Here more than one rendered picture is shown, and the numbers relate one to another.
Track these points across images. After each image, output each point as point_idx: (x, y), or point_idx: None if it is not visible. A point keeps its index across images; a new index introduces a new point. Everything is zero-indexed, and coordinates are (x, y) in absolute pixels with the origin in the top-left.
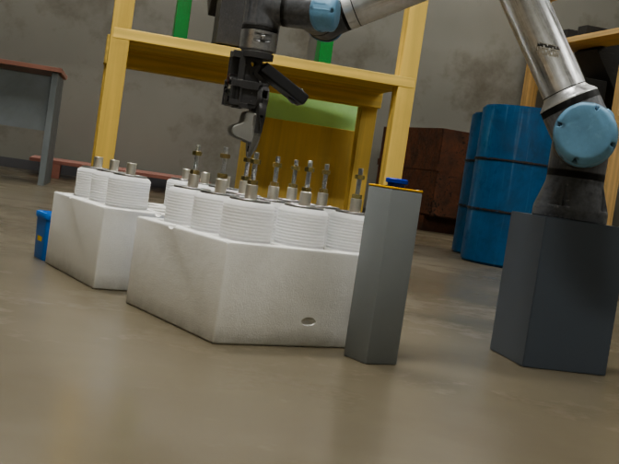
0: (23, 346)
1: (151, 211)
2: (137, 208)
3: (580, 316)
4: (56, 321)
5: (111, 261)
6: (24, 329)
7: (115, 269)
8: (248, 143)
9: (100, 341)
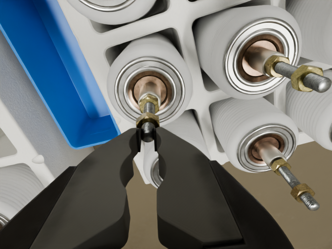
0: (312, 185)
1: (12, 164)
2: (35, 181)
3: None
4: (246, 174)
5: (84, 157)
6: (271, 186)
7: (85, 150)
8: (133, 157)
9: (296, 156)
